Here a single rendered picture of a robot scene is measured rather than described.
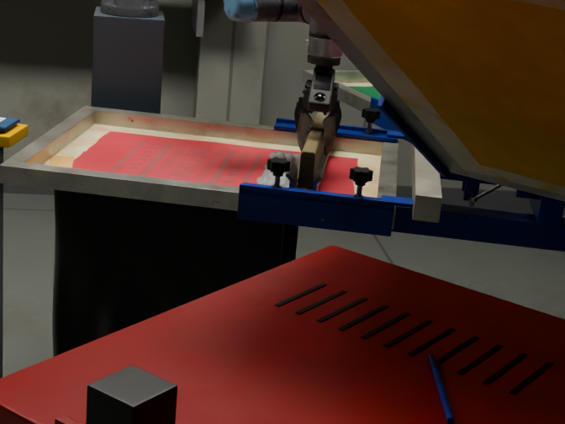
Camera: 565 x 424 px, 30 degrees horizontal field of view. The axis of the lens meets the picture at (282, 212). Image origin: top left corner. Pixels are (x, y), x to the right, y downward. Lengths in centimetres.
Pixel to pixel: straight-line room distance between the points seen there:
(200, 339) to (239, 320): 7
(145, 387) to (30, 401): 21
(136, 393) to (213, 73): 416
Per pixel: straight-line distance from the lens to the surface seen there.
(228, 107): 497
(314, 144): 218
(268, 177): 227
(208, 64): 493
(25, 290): 412
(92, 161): 234
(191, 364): 109
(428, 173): 213
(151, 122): 262
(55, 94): 513
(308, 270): 136
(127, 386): 83
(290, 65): 514
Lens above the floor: 159
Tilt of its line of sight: 18 degrees down
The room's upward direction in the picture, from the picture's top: 5 degrees clockwise
